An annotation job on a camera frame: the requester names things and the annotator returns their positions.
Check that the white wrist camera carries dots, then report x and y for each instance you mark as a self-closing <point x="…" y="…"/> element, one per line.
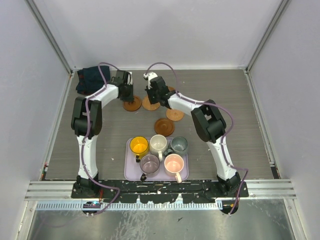
<point x="148" y="76"/>
<point x="130" y="78"/>

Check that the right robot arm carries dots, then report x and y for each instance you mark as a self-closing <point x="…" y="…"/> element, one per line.
<point x="209" y="124"/>

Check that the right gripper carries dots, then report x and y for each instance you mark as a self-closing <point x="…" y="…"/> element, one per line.
<point x="148" y="91"/>

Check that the grey green mug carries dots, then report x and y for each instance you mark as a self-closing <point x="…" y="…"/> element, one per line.
<point x="178" y="145"/>

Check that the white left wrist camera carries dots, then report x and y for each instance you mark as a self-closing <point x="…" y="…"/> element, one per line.
<point x="130" y="78"/>

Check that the white speckled mug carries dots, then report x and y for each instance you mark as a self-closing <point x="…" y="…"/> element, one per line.
<point x="158" y="144"/>

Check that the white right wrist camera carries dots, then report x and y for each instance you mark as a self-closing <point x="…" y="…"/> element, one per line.
<point x="148" y="76"/>

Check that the woven rattan coaster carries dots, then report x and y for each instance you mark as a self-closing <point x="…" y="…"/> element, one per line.
<point x="174" y="115"/>
<point x="149" y="106"/>

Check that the lilac mug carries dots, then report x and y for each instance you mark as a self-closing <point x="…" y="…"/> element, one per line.
<point x="150" y="166"/>

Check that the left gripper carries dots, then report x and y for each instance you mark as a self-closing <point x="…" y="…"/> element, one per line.
<point x="130" y="97"/>

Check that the dark folded cloth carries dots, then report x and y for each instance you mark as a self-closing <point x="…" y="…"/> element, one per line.
<point x="90" y="81"/>

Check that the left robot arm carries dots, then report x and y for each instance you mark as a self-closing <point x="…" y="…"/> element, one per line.
<point x="87" y="123"/>

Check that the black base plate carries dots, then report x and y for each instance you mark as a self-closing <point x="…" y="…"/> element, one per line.
<point x="157" y="192"/>

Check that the pink mug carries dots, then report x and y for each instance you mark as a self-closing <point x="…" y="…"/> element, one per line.
<point x="173" y="165"/>

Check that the yellow mug black outside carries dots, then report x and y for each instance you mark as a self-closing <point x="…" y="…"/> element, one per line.
<point x="139" y="146"/>

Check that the aluminium frame rail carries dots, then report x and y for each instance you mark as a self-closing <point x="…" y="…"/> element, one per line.
<point x="251" y="189"/>

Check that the lilac plastic tray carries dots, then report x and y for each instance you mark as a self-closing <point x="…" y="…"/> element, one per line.
<point x="133" y="172"/>

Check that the brown wooden coaster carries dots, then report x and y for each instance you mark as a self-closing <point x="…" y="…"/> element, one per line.
<point x="134" y="105"/>
<point x="164" y="126"/>
<point x="171" y="89"/>

